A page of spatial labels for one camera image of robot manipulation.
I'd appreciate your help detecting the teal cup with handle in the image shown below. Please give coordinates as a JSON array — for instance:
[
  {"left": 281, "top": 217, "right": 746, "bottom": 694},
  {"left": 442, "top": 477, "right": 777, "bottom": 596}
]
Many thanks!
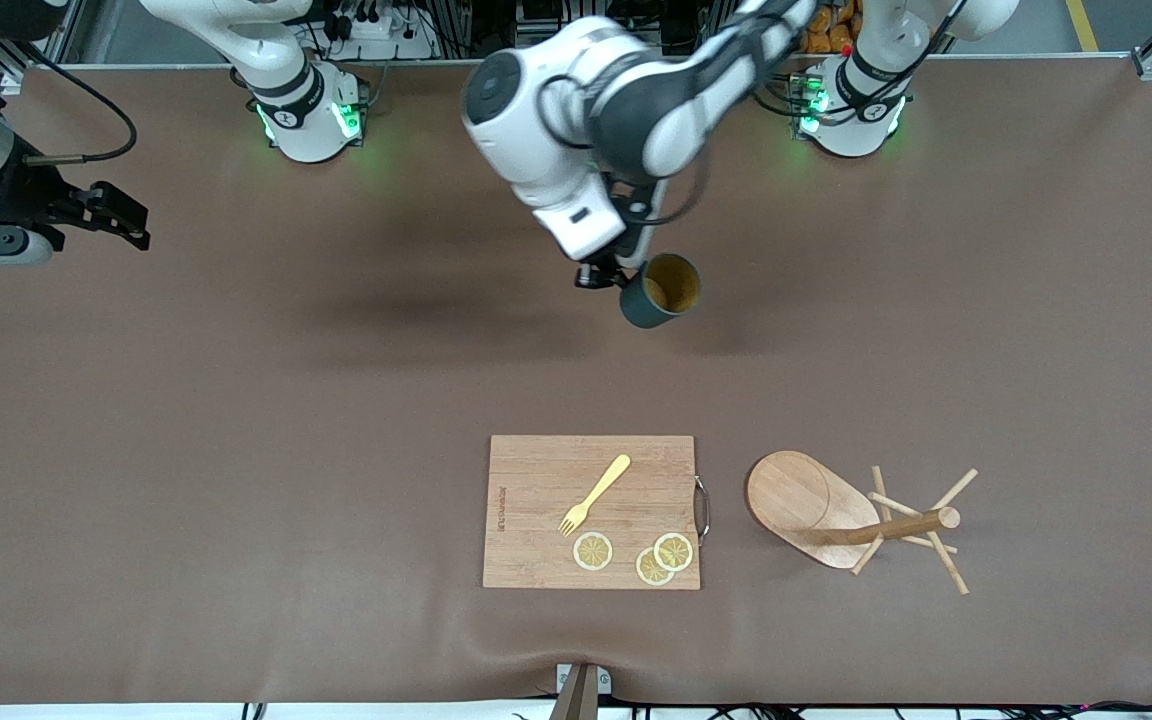
[{"left": 620, "top": 253, "right": 703, "bottom": 329}]

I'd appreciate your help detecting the wooden mug tree rack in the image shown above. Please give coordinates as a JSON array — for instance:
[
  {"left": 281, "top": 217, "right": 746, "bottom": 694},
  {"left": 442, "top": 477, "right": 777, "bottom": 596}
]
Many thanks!
[{"left": 744, "top": 450, "right": 979, "bottom": 597}]

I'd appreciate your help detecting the yellow plastic fork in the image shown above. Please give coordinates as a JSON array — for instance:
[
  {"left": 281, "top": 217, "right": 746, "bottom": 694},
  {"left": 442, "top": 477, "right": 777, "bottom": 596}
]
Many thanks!
[{"left": 558, "top": 454, "right": 632, "bottom": 538}]

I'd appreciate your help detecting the bag of oranges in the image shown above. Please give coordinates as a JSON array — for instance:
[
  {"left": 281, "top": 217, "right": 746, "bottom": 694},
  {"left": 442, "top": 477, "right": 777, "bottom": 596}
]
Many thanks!
[{"left": 801, "top": 0, "right": 862, "bottom": 56}]

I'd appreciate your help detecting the lemon slice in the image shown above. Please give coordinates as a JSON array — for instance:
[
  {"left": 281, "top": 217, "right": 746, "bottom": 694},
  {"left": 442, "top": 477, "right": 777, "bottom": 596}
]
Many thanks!
[
  {"left": 653, "top": 532, "right": 695, "bottom": 573},
  {"left": 573, "top": 531, "right": 614, "bottom": 572},
  {"left": 635, "top": 546, "right": 676, "bottom": 587}
]

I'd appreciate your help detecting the wooden cutting board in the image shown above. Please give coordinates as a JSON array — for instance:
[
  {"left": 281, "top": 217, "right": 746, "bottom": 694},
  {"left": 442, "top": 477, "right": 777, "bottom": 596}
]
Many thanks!
[{"left": 482, "top": 434, "right": 713, "bottom": 591}]

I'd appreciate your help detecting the white power strip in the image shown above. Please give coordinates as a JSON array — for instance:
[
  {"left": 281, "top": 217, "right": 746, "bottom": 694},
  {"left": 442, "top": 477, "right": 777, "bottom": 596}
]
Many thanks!
[{"left": 321, "top": 8, "right": 437, "bottom": 61}]

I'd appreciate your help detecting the brown table cover mat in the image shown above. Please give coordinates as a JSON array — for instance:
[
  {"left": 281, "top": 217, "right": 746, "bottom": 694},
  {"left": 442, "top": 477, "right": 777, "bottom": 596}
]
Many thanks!
[{"left": 0, "top": 55, "right": 1152, "bottom": 706}]

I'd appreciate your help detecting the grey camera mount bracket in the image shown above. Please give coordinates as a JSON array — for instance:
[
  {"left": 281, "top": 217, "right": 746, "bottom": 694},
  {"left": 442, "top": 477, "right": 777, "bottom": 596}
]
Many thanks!
[{"left": 548, "top": 662, "right": 613, "bottom": 720}]

